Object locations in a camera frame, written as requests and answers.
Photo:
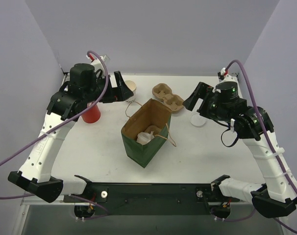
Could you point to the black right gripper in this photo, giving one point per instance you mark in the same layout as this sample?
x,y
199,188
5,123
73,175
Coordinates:
x,y
202,97

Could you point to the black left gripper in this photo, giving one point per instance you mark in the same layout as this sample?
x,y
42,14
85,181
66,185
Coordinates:
x,y
113,88

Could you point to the green brown paper bag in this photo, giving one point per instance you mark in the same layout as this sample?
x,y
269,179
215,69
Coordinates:
x,y
152,112

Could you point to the white paper coffee cup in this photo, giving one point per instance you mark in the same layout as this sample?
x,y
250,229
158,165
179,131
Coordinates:
x,y
144,138

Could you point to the brown pulp cup carrier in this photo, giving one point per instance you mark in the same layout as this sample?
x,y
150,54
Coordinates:
x,y
153,128

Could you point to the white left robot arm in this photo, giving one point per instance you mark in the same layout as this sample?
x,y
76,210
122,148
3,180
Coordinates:
x,y
34,176

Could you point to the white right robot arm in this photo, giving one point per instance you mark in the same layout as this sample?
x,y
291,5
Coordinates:
x,y
277,197

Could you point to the flat white plastic lid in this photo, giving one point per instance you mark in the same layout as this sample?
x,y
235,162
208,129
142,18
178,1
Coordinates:
x,y
197,120

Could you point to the red straw holder cup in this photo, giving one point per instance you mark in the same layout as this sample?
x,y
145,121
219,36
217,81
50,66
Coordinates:
x,y
92,115

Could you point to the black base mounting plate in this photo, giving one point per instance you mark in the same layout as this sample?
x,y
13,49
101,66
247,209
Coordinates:
x,y
155,198

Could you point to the aluminium frame rail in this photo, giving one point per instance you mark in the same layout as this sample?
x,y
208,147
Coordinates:
x,y
34,200

